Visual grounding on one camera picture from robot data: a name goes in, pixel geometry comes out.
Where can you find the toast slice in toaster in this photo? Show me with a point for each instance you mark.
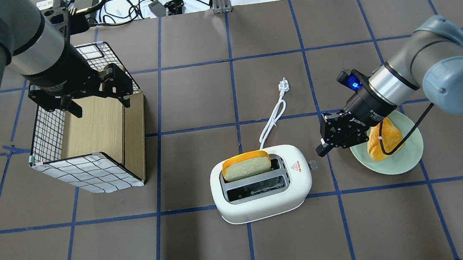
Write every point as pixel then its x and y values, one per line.
pixel 246 165

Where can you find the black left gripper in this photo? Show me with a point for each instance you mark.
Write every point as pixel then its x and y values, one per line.
pixel 60 72

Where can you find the wire basket with wooden shelf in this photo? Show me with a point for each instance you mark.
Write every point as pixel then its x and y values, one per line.
pixel 104 150

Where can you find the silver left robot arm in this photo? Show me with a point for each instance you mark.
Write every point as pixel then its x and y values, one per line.
pixel 36 44

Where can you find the white two-slot toaster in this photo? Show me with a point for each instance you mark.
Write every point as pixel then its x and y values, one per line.
pixel 283 188

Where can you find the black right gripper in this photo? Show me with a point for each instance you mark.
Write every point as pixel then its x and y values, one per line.
pixel 363 106

